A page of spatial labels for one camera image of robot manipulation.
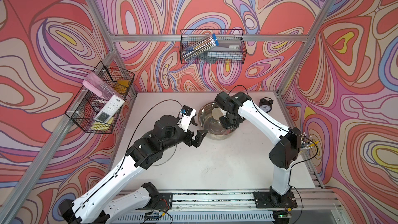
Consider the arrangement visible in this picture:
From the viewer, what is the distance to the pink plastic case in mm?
667

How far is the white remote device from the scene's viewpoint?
2.26 feet

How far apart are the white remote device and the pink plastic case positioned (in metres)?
0.05

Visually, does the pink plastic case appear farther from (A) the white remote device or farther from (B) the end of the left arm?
(B) the end of the left arm
